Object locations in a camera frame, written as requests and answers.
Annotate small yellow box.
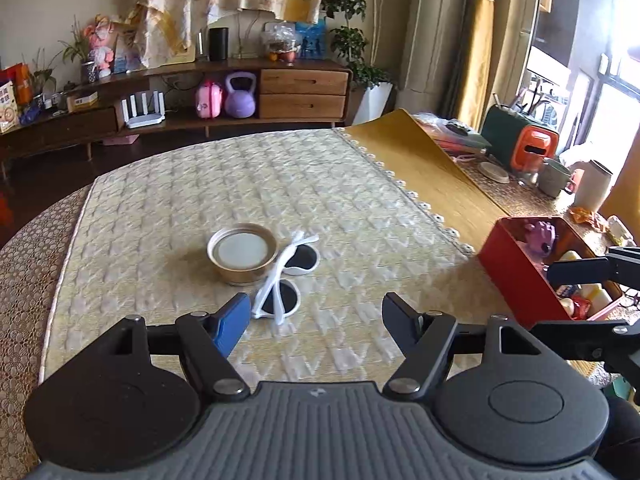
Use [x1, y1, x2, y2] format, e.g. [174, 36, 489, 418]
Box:
[66, 92, 99, 113]

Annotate black cylinder speaker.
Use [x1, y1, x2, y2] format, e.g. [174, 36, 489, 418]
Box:
[208, 27, 230, 62]

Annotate blue printed box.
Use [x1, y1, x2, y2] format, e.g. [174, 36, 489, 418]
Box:
[295, 21, 326, 59]

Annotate white thermos cup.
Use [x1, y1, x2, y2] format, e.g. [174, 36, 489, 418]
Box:
[572, 160, 614, 213]

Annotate yellow curtain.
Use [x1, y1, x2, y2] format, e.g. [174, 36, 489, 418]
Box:
[452, 0, 541, 121]

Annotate white round lid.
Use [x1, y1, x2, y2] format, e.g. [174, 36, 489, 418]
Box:
[476, 161, 510, 185]

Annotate red paper bag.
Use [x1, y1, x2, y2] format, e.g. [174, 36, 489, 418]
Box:
[0, 62, 31, 106]

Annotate wooden cabinet drawer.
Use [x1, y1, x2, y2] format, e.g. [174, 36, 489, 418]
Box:
[260, 94, 347, 120]
[260, 70, 349, 96]

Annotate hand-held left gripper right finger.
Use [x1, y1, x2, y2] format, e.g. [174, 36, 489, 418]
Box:
[382, 293, 571, 402]

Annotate potted tree white pot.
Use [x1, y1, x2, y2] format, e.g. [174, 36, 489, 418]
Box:
[320, 0, 416, 126]

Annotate floral cover cloth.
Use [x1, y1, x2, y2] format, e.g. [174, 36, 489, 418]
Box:
[125, 0, 333, 69]

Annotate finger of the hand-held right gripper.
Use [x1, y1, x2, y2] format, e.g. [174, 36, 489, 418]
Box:
[530, 321, 640, 361]
[547, 246, 640, 286]

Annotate purple kettlebell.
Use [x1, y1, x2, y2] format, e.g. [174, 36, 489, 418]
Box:
[223, 72, 259, 119]

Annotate white bottle yellow label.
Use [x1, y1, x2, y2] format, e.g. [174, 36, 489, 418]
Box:
[557, 251, 614, 319]

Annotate green storage box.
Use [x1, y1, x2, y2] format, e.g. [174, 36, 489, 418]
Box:
[480, 105, 527, 169]

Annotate cream quilted table mat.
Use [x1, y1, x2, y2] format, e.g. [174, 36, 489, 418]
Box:
[40, 130, 482, 397]

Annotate clear bag of fruit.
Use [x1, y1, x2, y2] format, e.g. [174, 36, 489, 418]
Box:
[262, 22, 301, 64]

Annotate white sunglasses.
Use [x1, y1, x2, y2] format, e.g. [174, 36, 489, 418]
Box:
[250, 231, 320, 322]

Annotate brown lace tablecloth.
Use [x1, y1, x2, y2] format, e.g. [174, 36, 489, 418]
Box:
[0, 154, 640, 467]

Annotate potted orchid plant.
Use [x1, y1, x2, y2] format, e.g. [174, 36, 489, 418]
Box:
[57, 15, 99, 84]

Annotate green mug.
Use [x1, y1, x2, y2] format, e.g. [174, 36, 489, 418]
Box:
[537, 158, 576, 198]

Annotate pink doll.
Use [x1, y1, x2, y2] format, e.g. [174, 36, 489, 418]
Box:
[84, 17, 119, 79]

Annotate clear drinking glass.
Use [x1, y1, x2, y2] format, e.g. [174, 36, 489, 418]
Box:
[517, 157, 541, 186]

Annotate stack of books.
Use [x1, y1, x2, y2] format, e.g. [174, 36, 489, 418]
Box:
[415, 112, 494, 157]

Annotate small clear jar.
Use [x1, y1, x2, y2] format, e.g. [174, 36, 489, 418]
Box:
[607, 215, 640, 247]

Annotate purple spiky toy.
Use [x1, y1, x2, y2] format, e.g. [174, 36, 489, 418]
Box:
[525, 220, 559, 256]

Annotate pink toy suitcase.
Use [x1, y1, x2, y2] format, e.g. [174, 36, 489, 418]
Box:
[195, 80, 225, 120]

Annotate yellow placemat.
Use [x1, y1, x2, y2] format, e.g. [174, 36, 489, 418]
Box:
[345, 109, 509, 257]

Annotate wooden TV cabinet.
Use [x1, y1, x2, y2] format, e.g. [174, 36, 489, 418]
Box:
[0, 57, 354, 162]

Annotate white router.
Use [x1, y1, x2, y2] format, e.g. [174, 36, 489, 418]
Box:
[121, 91, 166, 129]

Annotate red tin box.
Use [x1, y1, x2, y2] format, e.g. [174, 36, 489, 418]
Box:
[477, 216, 626, 328]

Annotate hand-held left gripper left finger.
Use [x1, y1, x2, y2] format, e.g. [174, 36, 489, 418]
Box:
[116, 293, 251, 402]

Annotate small potted plant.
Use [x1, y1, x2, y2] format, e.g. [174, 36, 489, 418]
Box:
[32, 47, 59, 94]

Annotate white snack box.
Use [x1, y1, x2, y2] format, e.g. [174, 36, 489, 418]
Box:
[0, 80, 21, 134]

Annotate orange snack wrapper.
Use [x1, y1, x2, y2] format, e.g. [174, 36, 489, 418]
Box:
[570, 207, 609, 229]

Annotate covered floor air conditioner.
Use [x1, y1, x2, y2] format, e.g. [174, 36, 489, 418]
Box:
[397, 0, 476, 94]

